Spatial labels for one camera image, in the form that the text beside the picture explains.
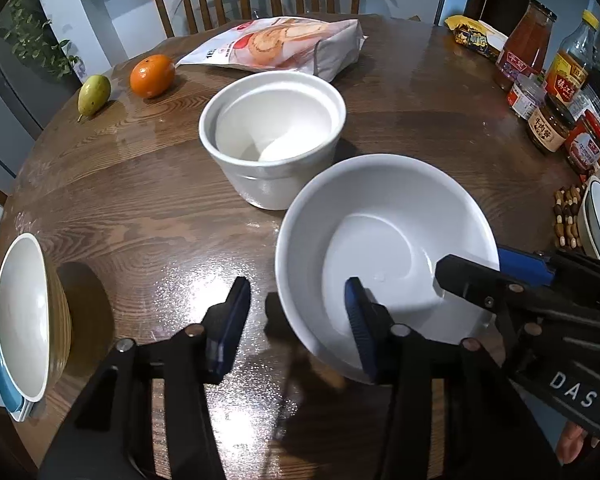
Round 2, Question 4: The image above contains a green leafy plant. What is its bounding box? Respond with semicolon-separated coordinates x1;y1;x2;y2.
0;0;81;81

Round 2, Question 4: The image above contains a small red label jar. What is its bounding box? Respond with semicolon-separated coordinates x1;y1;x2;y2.
507;74;548;120

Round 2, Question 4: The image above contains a person's right hand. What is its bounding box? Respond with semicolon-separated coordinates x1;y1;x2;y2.
555;420;600;466

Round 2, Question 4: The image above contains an orange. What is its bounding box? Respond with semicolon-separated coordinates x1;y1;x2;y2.
130;55;176;99

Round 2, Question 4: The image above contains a yellow cap sauce bottle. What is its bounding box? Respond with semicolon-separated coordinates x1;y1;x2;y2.
545;10;600;106

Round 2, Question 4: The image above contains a green pear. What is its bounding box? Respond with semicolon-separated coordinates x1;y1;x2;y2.
77;75;112;122

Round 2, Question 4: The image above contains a white pink snack packet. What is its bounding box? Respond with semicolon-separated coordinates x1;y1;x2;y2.
176;16;368;83

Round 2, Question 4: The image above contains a red juice glass bottle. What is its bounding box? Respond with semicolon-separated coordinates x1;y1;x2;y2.
495;0;557;92

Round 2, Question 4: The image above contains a brown sauce jar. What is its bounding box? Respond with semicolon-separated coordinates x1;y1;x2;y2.
526;95;576;156

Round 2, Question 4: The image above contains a yellow snack packet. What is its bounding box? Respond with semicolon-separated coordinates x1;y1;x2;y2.
445;14;508;61

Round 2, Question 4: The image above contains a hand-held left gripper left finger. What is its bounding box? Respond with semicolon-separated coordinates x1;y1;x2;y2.
37;276;252;480

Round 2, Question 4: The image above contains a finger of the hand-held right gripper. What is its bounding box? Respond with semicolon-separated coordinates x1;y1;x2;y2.
497;247;600;306
435;254;600;324

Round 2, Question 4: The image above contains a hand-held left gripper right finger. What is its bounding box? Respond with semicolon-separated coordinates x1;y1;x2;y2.
344;277;563;480

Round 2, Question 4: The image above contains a deep white ribbed bowl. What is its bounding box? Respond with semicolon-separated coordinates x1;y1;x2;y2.
198;71;348;211

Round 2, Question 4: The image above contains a large white bowl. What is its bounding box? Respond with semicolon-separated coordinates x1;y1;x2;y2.
275;154;501;385

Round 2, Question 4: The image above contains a clear glass jar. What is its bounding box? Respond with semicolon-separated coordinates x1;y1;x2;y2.
580;85;600;121

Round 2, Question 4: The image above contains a red chili sauce jar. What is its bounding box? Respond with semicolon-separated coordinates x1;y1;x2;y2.
565;112;600;171

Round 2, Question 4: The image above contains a wooden bead trivet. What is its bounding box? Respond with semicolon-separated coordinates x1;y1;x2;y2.
552;185;588;250

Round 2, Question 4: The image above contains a tan bowl white inside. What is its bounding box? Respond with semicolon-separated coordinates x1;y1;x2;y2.
0;232;73;403

